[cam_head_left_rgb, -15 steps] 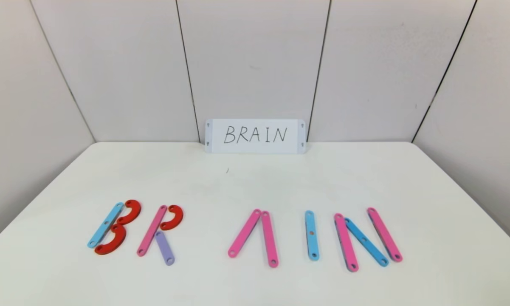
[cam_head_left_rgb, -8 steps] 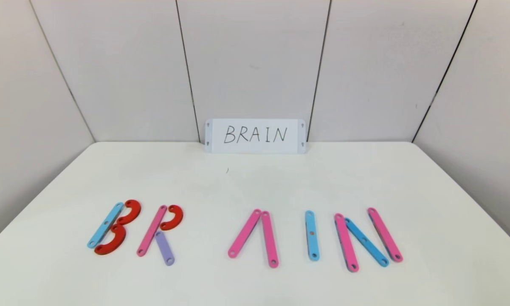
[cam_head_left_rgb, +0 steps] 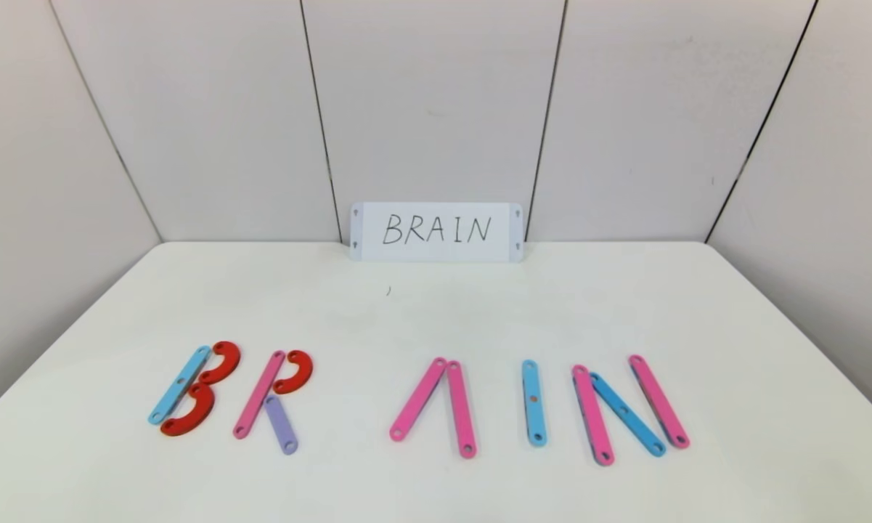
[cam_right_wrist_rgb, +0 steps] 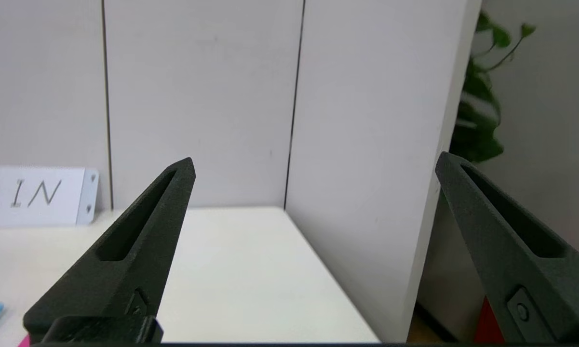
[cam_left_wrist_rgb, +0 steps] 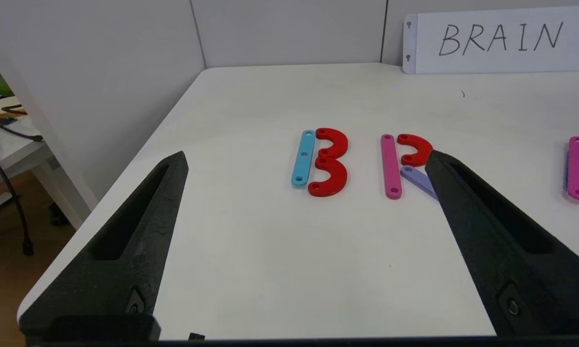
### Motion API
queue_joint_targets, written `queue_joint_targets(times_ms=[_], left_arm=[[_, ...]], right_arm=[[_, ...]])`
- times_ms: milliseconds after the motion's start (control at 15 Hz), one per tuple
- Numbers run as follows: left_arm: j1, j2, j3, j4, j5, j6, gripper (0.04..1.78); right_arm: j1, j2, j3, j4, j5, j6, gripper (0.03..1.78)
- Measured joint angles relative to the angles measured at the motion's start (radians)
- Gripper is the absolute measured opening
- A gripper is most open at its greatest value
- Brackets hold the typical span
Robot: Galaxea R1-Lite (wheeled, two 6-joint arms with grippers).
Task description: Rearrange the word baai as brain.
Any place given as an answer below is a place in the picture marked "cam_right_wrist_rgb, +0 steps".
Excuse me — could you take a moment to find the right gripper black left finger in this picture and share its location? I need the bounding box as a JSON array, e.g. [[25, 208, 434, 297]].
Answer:
[[23, 157, 197, 345]]

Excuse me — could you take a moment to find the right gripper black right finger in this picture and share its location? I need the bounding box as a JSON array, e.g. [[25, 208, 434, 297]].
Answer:
[[434, 151, 579, 345]]

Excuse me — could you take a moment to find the white BRAIN sign card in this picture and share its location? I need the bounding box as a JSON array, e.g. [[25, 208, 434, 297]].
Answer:
[[0, 166, 100, 228]]

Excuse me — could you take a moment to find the red floor object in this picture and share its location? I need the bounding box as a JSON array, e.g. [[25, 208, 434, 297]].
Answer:
[[471, 295, 506, 344]]

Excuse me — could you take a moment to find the green leafy plant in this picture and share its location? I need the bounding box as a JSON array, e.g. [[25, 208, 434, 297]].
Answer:
[[449, 10, 537, 164]]

